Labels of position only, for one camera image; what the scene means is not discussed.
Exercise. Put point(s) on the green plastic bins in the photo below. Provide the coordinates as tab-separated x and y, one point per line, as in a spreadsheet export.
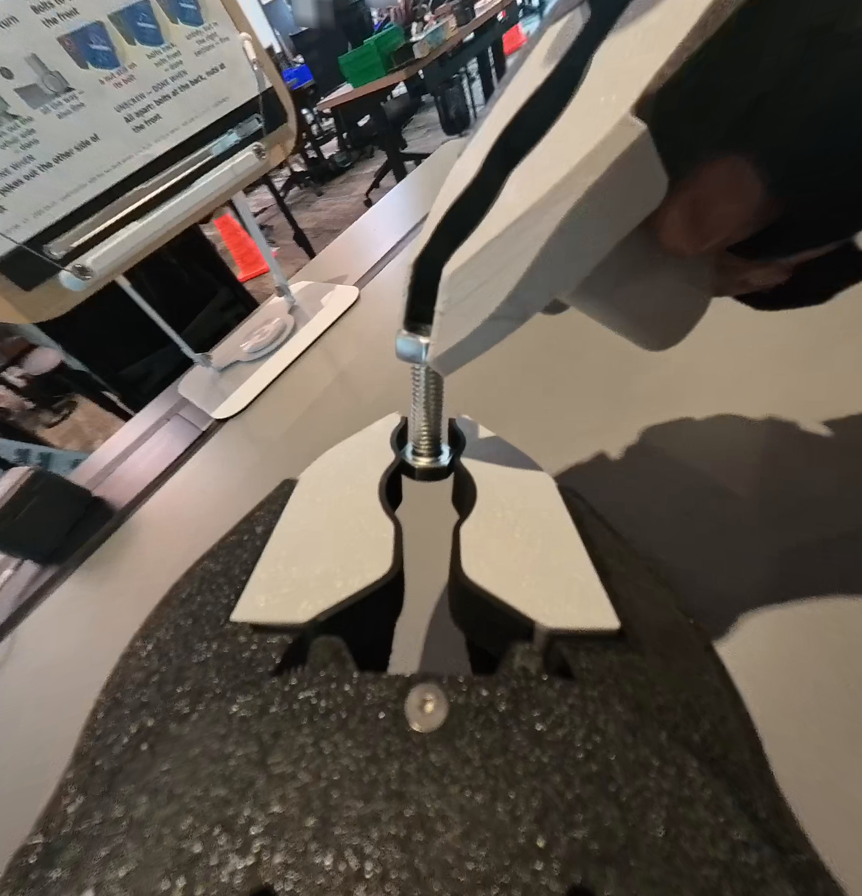
368	59

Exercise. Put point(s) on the silver hex nut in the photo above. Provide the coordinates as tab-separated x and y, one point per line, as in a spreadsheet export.
411	345

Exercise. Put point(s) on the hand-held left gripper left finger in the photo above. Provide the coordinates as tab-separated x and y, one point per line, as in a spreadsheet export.
319	553

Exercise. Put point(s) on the silver hex bolt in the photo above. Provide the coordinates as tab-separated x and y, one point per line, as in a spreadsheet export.
425	413

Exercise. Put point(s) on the black office chair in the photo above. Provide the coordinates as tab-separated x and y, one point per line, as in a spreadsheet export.
396	126

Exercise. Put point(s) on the person's right hand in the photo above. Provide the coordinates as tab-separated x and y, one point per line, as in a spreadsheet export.
711	206

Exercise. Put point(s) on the white base board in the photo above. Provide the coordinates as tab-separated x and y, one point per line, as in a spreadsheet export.
291	350

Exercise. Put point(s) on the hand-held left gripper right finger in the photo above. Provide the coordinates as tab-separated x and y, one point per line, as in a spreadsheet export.
536	553

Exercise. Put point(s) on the orange traffic cone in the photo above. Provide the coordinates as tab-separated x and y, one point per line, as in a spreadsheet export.
242	248
515	40

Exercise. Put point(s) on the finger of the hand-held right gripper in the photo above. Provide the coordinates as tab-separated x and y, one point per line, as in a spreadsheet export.
501	119
543	245

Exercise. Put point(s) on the black box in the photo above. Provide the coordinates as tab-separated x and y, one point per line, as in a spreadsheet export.
39	518

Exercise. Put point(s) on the sign board on stand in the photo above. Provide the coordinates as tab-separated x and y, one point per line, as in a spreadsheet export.
123	84

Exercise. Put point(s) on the wooden desk with black legs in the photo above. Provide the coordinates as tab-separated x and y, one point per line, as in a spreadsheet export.
403	73

